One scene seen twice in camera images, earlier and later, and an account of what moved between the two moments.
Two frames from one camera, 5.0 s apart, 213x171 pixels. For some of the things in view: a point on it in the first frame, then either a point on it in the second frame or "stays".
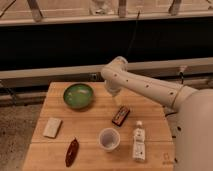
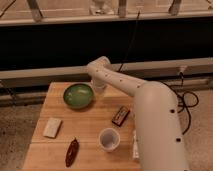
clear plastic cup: (109, 139) stays
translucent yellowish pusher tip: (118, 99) to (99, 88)
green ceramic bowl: (77, 96) stays
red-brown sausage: (72, 152) stays
